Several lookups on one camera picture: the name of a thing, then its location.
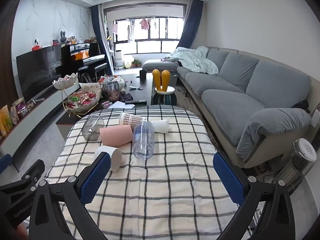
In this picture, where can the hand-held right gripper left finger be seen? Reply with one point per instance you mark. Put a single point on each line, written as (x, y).
(95, 177)

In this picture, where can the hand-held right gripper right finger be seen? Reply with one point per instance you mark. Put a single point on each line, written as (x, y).
(228, 180)

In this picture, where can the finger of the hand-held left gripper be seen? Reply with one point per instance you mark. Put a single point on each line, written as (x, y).
(33, 170)
(5, 163)

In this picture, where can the pink cup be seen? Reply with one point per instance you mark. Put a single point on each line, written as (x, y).
(116, 135)

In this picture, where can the clear glass cup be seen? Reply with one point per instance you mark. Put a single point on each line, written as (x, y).
(92, 127)

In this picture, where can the clear plastic cup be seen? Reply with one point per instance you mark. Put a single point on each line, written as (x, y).
(143, 140)

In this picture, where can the checkered paper cup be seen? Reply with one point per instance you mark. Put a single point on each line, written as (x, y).
(130, 121)

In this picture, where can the white paper cup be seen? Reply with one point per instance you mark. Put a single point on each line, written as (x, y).
(161, 126)

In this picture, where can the row of snack packets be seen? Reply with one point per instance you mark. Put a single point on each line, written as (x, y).
(15, 115)

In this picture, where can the white television cabinet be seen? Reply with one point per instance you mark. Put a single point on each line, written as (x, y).
(37, 120)

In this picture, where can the checkered tablecloth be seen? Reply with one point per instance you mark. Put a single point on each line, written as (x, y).
(162, 180)

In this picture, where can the electric heater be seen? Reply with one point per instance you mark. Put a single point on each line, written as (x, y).
(297, 165)

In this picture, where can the grey sofa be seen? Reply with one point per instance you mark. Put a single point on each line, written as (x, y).
(225, 105)

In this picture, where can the white paper sheet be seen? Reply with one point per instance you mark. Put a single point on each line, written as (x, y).
(122, 105)

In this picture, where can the pile of wrapped candies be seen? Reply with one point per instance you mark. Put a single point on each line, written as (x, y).
(82, 97)

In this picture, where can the black remote control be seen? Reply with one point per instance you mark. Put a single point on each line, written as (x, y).
(135, 102)

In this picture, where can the glass jar of nuts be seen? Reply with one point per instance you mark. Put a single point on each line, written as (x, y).
(112, 92)

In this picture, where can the white tiered snack stand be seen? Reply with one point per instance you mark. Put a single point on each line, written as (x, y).
(66, 82)

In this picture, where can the black television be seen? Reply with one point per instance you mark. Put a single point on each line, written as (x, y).
(35, 72)

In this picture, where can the dark coffee table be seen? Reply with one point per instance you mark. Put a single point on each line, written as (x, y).
(140, 92)

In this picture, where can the black bag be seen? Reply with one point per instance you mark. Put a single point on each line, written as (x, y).
(301, 106)

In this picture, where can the black piano bench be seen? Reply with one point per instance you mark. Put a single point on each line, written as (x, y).
(95, 68)

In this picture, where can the black mug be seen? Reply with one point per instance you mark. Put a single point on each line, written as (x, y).
(143, 75)

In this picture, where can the black piano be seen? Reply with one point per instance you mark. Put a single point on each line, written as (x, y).
(75, 62)

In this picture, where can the yellow rabbit ear stool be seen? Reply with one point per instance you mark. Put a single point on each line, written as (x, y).
(161, 77)

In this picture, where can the white air purifier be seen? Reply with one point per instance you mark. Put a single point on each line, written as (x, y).
(119, 60)

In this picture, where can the potted plant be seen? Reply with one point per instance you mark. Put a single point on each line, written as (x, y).
(136, 63)

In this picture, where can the light blue blanket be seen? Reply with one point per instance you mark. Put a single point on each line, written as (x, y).
(195, 60)

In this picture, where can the grey rabbit figure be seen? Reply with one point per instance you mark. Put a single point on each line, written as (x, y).
(63, 38)

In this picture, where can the dark blue curtain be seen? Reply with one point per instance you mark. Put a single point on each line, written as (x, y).
(97, 37)
(191, 25)

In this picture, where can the hanging white garment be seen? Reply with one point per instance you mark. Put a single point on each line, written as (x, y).
(130, 32)

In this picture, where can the hanging pink garment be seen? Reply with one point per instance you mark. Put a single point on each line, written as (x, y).
(144, 24)

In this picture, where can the white security camera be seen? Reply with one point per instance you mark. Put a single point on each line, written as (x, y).
(36, 43)

